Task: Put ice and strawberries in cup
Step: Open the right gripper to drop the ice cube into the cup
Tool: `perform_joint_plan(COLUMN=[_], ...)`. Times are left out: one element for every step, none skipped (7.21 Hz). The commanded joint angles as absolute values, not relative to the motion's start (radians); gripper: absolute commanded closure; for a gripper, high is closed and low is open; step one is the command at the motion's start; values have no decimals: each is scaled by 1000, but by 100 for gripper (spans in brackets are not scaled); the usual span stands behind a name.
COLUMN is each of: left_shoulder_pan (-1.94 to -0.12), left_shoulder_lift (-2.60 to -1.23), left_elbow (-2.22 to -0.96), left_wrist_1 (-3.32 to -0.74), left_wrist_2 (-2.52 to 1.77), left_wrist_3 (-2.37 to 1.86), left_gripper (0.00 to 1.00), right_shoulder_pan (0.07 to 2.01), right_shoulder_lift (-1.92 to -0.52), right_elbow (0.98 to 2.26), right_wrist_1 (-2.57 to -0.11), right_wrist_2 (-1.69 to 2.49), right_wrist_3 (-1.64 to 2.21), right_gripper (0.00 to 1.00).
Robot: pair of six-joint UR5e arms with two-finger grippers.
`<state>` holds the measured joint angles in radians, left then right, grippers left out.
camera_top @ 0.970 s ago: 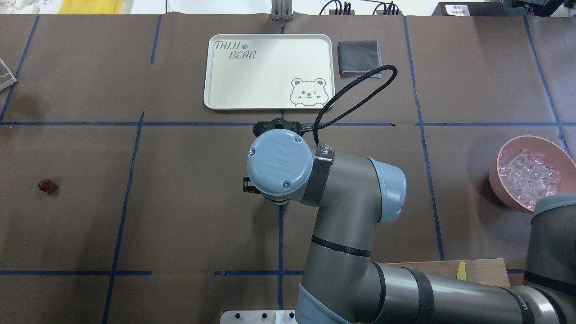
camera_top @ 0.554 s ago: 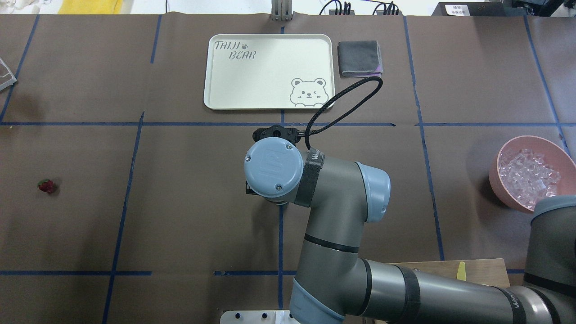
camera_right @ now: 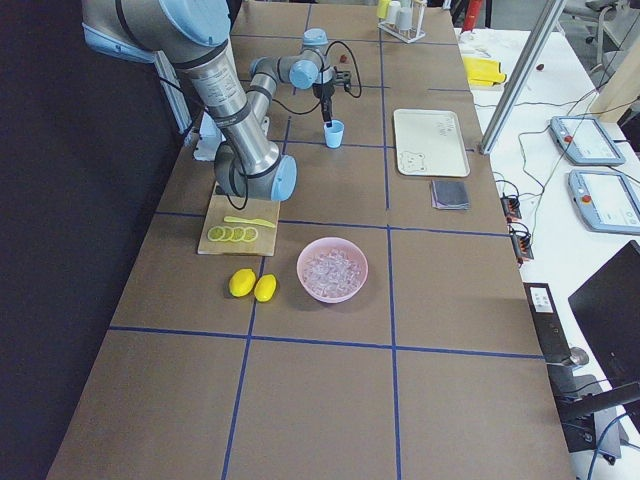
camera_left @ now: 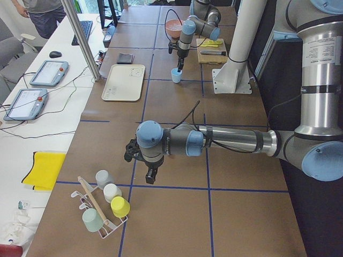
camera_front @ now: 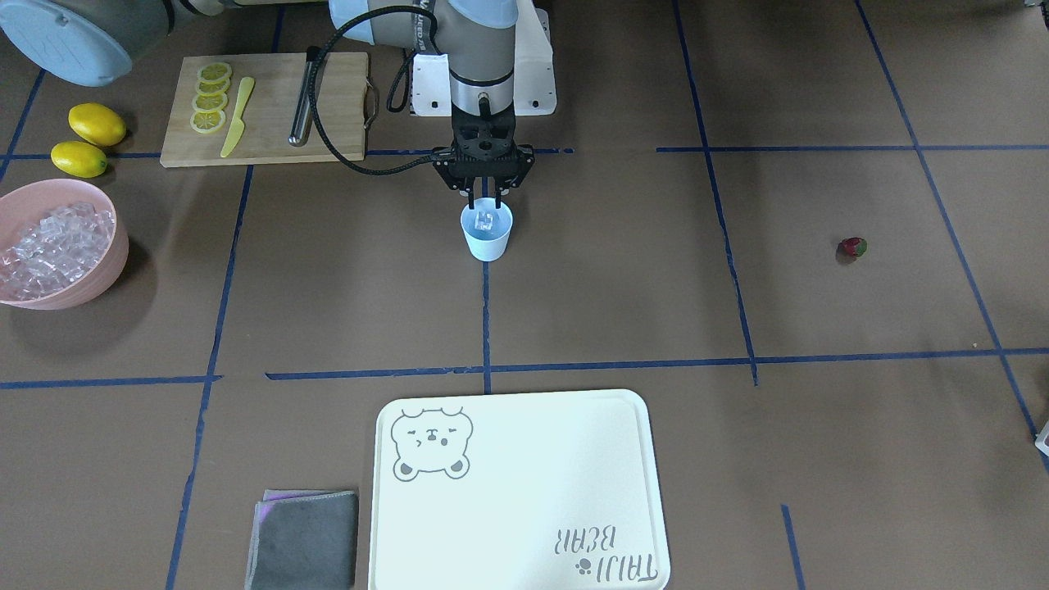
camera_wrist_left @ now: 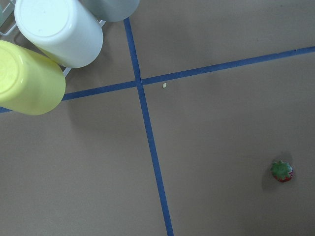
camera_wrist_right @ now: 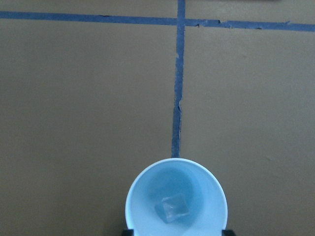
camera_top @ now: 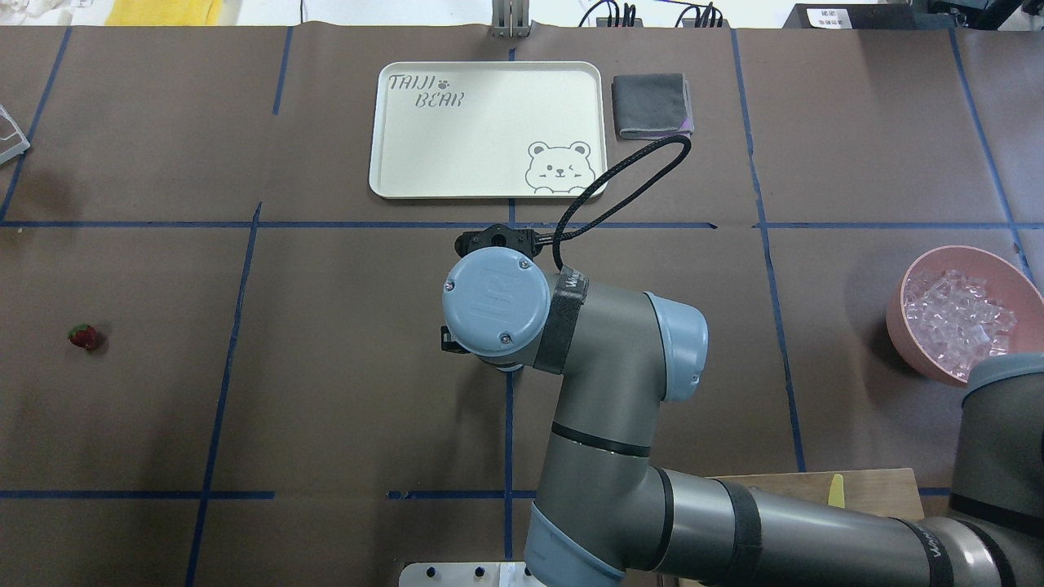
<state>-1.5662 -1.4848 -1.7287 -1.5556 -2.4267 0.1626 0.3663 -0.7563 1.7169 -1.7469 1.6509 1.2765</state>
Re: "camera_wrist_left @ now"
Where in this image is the grey plastic cup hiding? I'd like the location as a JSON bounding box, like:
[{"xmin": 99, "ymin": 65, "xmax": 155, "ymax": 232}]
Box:
[{"xmin": 81, "ymin": 0, "xmax": 140, "ymax": 22}]

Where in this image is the red strawberry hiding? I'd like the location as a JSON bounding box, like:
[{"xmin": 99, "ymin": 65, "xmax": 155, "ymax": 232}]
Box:
[{"xmin": 270, "ymin": 160, "xmax": 294, "ymax": 183}]

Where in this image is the white plastic cup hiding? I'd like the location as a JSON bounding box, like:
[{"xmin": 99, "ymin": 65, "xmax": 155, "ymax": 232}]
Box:
[{"xmin": 14, "ymin": 0, "xmax": 104, "ymax": 69}]

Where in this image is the yellow plastic cup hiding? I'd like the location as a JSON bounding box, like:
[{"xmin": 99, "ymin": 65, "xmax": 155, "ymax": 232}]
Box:
[{"xmin": 0, "ymin": 40, "xmax": 66, "ymax": 116}]

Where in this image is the white wire cup rack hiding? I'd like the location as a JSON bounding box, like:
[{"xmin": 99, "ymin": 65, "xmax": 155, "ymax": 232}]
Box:
[{"xmin": 0, "ymin": 0, "xmax": 107, "ymax": 77}]

